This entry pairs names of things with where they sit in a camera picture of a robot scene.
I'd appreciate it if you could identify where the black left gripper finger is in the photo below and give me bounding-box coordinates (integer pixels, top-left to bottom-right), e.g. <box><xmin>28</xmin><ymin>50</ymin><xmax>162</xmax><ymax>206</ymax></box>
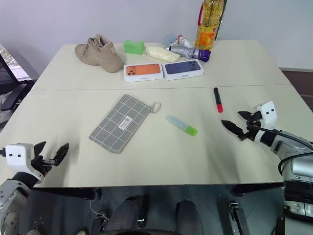
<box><xmin>52</xmin><ymin>142</ymin><xmax>70</xmax><ymax>167</ymax></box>
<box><xmin>32</xmin><ymin>141</ymin><xmax>47</xmax><ymax>162</ymax></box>

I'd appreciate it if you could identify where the red black marker pen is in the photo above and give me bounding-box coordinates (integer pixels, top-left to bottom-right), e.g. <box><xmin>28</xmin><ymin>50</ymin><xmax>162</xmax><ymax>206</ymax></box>
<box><xmin>213</xmin><ymin>87</ymin><xmax>224</xmax><ymax>114</ymax></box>

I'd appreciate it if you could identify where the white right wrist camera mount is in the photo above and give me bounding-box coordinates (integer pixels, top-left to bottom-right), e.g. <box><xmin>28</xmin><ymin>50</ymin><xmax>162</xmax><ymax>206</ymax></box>
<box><xmin>252</xmin><ymin>100</ymin><xmax>278</xmax><ymax>128</ymax></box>

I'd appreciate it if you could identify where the grey plush toy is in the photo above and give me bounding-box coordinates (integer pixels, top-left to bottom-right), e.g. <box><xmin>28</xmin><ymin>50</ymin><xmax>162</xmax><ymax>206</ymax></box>
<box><xmin>161</xmin><ymin>34</ymin><xmax>178</xmax><ymax>47</ymax></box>

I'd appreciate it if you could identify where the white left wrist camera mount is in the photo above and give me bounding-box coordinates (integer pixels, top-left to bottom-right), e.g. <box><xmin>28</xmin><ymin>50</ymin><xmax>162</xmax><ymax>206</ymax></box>
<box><xmin>4</xmin><ymin>143</ymin><xmax>43</xmax><ymax>185</ymax></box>

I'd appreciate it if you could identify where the black table frame bar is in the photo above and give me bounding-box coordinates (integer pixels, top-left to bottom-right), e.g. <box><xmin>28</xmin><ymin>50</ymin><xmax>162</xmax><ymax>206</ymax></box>
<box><xmin>31</xmin><ymin>187</ymin><xmax>103</xmax><ymax>202</ymax></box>
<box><xmin>229</xmin><ymin>182</ymin><xmax>286</xmax><ymax>197</ymax></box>

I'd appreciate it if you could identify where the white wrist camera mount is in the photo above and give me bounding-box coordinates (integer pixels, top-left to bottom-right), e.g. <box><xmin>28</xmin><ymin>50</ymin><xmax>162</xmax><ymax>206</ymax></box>
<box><xmin>4</xmin><ymin>143</ymin><xmax>43</xmax><ymax>185</ymax></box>
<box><xmin>252</xmin><ymin>100</ymin><xmax>278</xmax><ymax>128</ymax></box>

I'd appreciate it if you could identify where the pink white small bottle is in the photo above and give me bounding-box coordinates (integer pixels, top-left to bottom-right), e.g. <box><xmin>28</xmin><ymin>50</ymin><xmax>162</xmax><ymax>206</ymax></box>
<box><xmin>176</xmin><ymin>34</ymin><xmax>194</xmax><ymax>48</ymax></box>

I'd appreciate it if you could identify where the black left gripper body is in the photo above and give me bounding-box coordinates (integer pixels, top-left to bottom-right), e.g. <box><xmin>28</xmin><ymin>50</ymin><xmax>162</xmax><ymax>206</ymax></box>
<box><xmin>31</xmin><ymin>158</ymin><xmax>55</xmax><ymax>177</ymax></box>

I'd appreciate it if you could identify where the blue phone box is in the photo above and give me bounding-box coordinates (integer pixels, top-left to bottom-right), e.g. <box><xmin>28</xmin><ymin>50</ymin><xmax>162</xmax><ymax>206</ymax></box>
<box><xmin>162</xmin><ymin>58</ymin><xmax>205</xmax><ymax>81</ymax></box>

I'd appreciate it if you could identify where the yellow cooking oil bottle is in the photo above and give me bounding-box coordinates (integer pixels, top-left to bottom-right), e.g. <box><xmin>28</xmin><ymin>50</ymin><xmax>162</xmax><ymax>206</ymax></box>
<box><xmin>194</xmin><ymin>0</ymin><xmax>227</xmax><ymax>50</ymax></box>

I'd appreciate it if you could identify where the green foam block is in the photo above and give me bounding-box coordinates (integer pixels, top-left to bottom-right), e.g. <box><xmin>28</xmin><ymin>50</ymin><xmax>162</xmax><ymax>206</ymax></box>
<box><xmin>123</xmin><ymin>40</ymin><xmax>145</xmax><ymax>55</ymax></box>

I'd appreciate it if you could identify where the black floor stand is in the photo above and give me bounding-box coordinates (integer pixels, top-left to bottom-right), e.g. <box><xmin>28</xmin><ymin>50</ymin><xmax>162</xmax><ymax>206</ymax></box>
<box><xmin>226</xmin><ymin>200</ymin><xmax>248</xmax><ymax>235</ymax></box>

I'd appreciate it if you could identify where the beige suede boot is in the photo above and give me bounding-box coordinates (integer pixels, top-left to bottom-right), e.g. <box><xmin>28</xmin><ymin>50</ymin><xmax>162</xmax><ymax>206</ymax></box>
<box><xmin>74</xmin><ymin>34</ymin><xmax>124</xmax><ymax>73</ymax></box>

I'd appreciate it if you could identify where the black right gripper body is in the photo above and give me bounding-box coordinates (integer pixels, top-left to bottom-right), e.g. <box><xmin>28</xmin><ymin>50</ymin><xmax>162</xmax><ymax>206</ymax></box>
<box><xmin>239</xmin><ymin>112</ymin><xmax>262</xmax><ymax>142</ymax></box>

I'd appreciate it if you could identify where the dark rounded shape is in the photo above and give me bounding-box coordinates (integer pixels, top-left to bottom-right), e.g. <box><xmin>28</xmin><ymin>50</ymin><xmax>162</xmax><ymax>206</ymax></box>
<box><xmin>104</xmin><ymin>194</ymin><xmax>151</xmax><ymax>233</ymax></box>
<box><xmin>174</xmin><ymin>199</ymin><xmax>204</xmax><ymax>235</ymax></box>

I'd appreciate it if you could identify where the grey checked pouch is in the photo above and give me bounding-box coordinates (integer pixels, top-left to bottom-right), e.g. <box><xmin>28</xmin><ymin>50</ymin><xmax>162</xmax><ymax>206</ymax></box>
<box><xmin>88</xmin><ymin>94</ymin><xmax>162</xmax><ymax>155</ymax></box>

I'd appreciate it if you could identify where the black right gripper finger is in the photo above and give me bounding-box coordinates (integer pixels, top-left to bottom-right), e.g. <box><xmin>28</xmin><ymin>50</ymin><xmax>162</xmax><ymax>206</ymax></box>
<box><xmin>221</xmin><ymin>119</ymin><xmax>246</xmax><ymax>139</ymax></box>
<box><xmin>237</xmin><ymin>111</ymin><xmax>255</xmax><ymax>121</ymax></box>

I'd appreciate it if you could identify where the white rice bag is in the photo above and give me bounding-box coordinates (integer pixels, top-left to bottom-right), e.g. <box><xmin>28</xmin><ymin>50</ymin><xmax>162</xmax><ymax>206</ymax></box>
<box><xmin>145</xmin><ymin>46</ymin><xmax>181</xmax><ymax>63</ymax></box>

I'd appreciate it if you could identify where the orange phone box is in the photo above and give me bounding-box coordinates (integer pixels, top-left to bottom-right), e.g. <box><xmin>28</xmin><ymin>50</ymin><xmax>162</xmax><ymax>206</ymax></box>
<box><xmin>123</xmin><ymin>63</ymin><xmax>165</xmax><ymax>83</ymax></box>

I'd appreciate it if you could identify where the green highlighter pen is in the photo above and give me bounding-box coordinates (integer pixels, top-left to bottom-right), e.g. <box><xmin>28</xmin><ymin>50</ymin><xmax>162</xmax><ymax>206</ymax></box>
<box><xmin>166</xmin><ymin>115</ymin><xmax>199</xmax><ymax>137</ymax></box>

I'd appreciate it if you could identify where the silver purple folded umbrella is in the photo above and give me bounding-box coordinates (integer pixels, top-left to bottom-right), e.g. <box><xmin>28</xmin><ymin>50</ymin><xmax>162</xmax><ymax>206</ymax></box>
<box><xmin>165</xmin><ymin>45</ymin><xmax>212</xmax><ymax>63</ymax></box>

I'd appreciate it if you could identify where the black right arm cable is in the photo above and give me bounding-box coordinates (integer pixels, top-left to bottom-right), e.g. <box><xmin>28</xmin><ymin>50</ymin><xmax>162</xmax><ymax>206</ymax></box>
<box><xmin>254</xmin><ymin>125</ymin><xmax>313</xmax><ymax>177</ymax></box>

